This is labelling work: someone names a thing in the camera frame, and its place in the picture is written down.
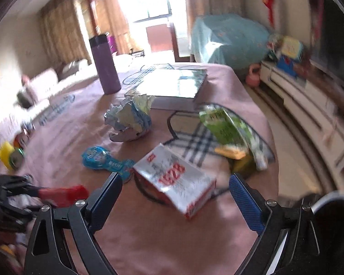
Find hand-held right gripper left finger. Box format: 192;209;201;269
24;172;124;275

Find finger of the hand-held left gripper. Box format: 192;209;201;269
0;174;42;197
0;199;43;224

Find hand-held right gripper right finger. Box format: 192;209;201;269
229;173;322;275

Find red silver carton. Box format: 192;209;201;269
133;143;217;221

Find black trash bin white rim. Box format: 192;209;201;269
275;190;344;275

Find green drink can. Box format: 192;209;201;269
10;147;26;169

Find blue round packet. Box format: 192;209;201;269
81;146;135;183

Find pink tablecloth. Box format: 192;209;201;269
0;62;280;275

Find green white snack bag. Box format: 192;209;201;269
199;104;268;171

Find pink sofa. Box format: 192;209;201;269
0;59;93;138

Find crumpled blue white wrapper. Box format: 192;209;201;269
104;93;156;143

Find white tv cabinet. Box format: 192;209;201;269
259;60;344;185

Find pink kettlebell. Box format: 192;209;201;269
245;64;263;87

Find thick paperback book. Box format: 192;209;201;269
125;68;208;111

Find purple thermos bottle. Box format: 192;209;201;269
89;34;122;95

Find brown patterned curtain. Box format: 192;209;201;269
39;0;93;67

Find yellow blue toy phone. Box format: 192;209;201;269
268;34;304;78

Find purple bin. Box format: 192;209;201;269
107;34;119;54

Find teal covered armchair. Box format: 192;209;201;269
191;13;272;73

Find black television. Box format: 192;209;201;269
306;0;344;88

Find red hanging decoration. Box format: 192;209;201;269
259;0;277;28

